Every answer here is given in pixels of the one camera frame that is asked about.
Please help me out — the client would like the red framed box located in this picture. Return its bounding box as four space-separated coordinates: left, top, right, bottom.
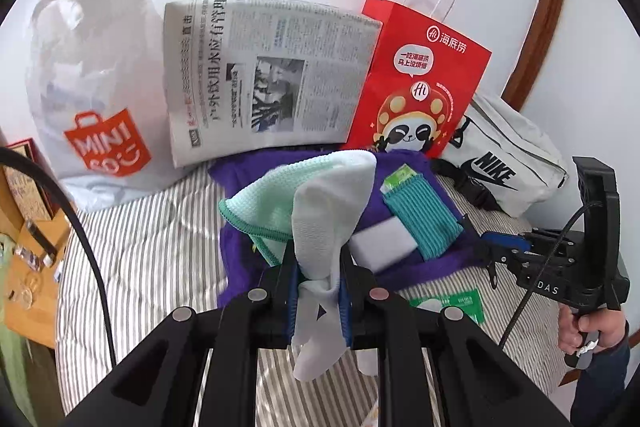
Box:
3 139 58 221

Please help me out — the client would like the person right hand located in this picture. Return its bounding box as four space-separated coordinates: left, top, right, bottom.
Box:
558 305 627 355

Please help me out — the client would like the red paper shopping bag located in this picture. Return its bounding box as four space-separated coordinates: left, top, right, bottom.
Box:
344 0 491 158

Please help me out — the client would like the white sponge block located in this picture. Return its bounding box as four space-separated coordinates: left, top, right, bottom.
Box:
348 217 418 273

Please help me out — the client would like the green white packet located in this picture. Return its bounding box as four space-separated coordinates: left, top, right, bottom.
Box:
409 288 485 325

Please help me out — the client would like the green cassette tissue pack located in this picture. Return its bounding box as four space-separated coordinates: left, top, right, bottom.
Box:
380 164 416 194

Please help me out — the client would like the white Miniso plastic bag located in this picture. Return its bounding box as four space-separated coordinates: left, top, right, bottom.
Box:
26 0 193 212

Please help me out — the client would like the striped quilted bed cover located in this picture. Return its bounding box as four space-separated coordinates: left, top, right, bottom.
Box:
55 168 565 426

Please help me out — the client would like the brown wooden door frame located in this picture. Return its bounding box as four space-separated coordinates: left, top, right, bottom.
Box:
501 0 564 112

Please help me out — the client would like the black cable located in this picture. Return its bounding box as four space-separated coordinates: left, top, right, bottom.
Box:
0 146 120 368

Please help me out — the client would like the black watch strap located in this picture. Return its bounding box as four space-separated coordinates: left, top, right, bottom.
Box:
24 220 59 269

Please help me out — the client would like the purple towel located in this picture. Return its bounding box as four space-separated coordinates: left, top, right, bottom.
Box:
208 150 476 307

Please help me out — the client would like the teal ribbed sponge cloth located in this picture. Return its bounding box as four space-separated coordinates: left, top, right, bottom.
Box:
383 174 463 261

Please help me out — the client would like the wooden bedside furniture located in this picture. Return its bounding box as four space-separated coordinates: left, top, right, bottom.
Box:
1 168 70 349

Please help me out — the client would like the white Nike waist bag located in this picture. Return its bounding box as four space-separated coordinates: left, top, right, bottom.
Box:
431 92 568 218

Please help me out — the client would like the folded newspaper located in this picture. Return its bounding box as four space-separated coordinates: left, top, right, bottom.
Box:
163 0 382 167

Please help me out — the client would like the mint green microfiber cloth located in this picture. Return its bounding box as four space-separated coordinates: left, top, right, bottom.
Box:
217 149 371 268

